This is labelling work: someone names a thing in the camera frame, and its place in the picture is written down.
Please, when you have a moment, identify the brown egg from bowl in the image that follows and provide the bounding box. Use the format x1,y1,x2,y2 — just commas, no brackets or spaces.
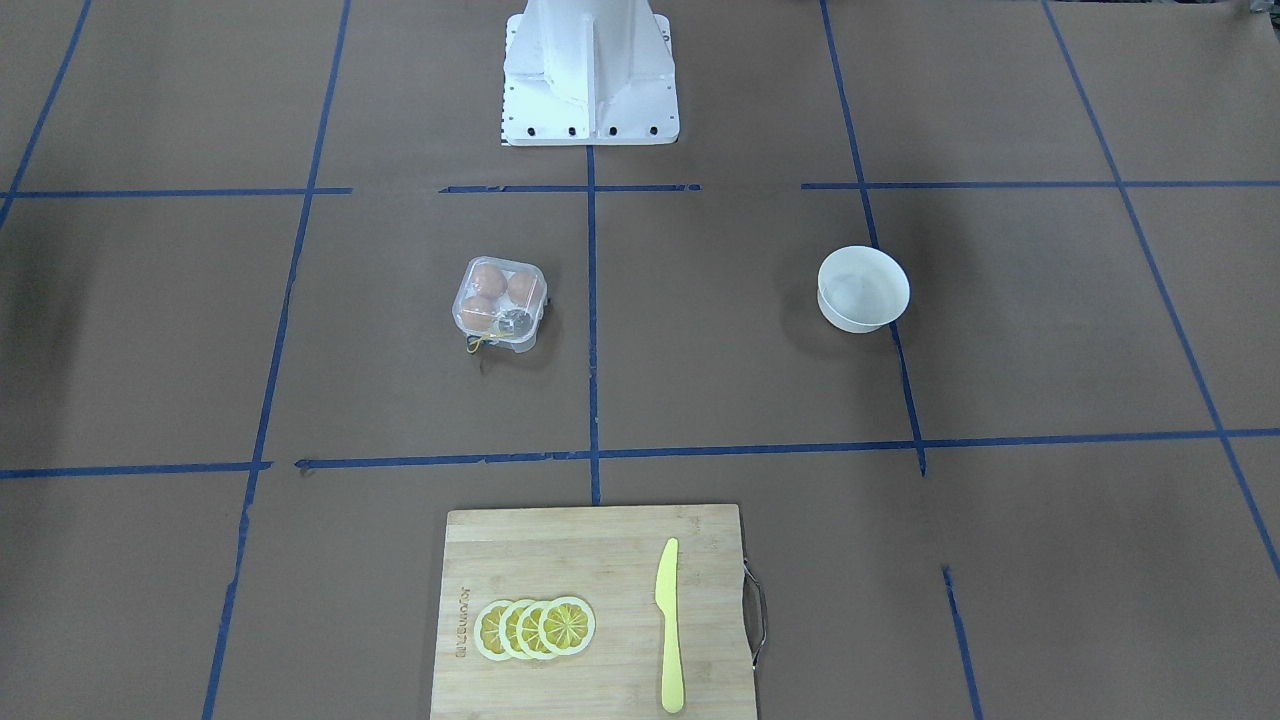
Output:
507,272,539,307

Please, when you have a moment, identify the bamboo cutting board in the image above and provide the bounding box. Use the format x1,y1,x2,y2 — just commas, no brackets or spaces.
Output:
430,503,758,719

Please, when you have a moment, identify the lemon slice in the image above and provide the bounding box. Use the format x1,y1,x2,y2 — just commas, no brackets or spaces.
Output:
474,600,513,662
498,600,535,660
515,600,561,661
538,596,596,657

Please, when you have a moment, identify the lemon slice front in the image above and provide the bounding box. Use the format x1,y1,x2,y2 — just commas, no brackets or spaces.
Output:
538,596,596,657

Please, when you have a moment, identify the white bowl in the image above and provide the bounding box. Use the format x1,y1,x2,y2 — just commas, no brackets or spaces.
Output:
815,246,911,334

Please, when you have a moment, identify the brown egg in box near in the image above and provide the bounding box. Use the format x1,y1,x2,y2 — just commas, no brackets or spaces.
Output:
460,295,497,334

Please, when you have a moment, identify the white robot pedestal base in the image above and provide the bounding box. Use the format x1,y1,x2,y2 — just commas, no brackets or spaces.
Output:
500,1,681,147

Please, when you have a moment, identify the brown egg in box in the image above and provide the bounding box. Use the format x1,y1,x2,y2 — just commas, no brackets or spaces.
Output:
468,263,508,299
460,295,497,334

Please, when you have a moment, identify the yellow plastic knife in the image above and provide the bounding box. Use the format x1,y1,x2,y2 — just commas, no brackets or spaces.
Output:
654,537,685,715

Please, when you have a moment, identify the clear plastic egg box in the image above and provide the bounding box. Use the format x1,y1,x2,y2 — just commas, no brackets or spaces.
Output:
452,256,549,355

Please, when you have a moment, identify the brown egg in box far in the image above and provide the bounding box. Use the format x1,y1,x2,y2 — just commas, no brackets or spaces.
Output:
468,263,508,299

